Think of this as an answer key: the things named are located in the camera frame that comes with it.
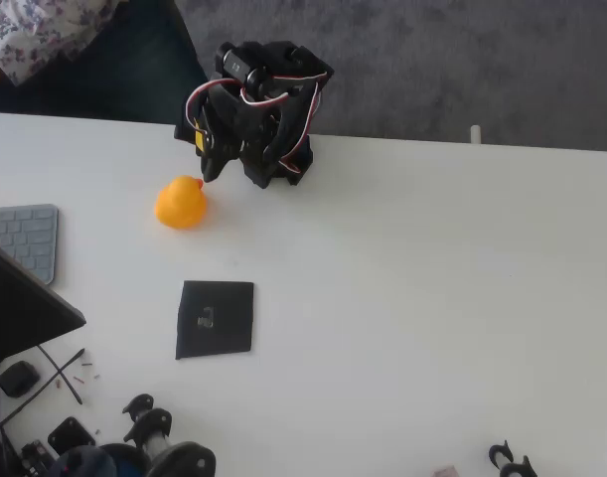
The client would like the yellow rubber duck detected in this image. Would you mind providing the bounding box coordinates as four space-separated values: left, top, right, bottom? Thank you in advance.
154 175 208 232

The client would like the black laptop screen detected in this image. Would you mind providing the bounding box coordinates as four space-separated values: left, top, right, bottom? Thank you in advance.
0 237 87 369

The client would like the black zip tie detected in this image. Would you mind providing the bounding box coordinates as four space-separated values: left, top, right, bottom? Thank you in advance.
0 348 86 431

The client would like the black circuit module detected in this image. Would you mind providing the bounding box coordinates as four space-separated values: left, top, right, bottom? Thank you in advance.
19 439 55 477

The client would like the small black pouch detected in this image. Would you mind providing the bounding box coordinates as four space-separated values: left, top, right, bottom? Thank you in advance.
0 361 41 398

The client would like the person in floral shirt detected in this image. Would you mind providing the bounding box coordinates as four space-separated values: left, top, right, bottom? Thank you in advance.
0 0 210 125

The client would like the black hooked clamp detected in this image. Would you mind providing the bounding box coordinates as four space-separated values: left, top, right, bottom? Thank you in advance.
488 439 538 477

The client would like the black square mount plate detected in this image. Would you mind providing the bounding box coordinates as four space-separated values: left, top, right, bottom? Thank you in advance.
47 415 96 456

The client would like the blue stand on black disc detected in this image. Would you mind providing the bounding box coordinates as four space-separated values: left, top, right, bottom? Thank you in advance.
101 443 151 477

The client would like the dark blue round cap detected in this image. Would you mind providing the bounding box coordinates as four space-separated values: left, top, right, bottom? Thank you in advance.
49 445 118 477

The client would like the red white servo cable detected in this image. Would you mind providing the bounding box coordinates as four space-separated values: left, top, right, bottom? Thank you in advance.
240 73 330 173
186 79 244 131

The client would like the white floral shirt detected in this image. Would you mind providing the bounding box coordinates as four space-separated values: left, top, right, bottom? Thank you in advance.
0 0 120 88

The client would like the black cardboard square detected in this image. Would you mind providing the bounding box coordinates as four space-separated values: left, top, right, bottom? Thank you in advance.
175 280 255 362

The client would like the grey keyboard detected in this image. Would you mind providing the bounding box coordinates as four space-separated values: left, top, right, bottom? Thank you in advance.
0 203 60 285

